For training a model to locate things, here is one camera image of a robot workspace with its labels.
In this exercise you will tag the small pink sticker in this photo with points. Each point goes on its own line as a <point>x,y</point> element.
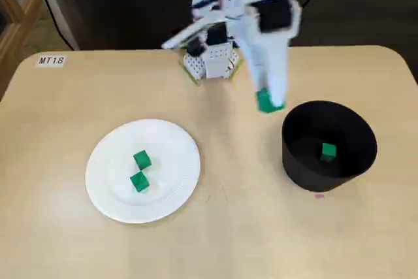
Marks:
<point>320,196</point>

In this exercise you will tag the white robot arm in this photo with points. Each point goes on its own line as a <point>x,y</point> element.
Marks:
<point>214,63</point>

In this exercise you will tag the white paper plate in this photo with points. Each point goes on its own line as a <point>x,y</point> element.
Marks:
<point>170,161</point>

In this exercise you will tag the black round pot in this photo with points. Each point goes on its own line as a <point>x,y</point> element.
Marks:
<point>352,128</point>

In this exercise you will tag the white metal frame bar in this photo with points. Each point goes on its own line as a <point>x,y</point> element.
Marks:
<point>66,27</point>

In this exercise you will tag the white MT18 label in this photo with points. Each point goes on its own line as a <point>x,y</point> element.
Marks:
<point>50,60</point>

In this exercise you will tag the green base mounting tape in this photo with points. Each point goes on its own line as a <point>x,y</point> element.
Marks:
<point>188,74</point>

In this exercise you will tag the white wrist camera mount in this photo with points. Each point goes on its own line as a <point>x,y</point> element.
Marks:
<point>183,35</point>

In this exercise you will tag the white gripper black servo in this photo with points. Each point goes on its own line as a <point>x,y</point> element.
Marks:
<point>268,60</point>

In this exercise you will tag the wooden furniture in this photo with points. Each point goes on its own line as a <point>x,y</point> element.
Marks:
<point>16,30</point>

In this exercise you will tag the green block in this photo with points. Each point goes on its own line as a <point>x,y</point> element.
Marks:
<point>264,104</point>
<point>142,160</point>
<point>328,151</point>
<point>139,181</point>

